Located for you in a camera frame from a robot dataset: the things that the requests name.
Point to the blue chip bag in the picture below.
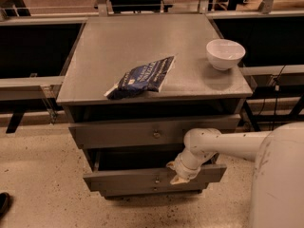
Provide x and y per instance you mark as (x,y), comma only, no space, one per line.
(148,77)

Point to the grey drawer cabinet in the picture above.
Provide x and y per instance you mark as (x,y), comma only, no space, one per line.
(148,156)

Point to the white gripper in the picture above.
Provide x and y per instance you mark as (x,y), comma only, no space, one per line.
(184,172)

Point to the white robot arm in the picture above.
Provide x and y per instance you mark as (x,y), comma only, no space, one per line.
(277,194)

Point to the grey drawer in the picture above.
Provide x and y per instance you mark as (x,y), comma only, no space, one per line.
(136,190)
(143,132)
(143,177)

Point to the black shoe left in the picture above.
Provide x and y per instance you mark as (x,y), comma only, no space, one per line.
(4,202)

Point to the grey bottom drawer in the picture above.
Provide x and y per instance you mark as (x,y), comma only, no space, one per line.
(136,190)

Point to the grey top drawer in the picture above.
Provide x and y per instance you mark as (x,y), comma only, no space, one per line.
(143,132)

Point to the white bowl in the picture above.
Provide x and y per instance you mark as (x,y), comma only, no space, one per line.
(224,54)

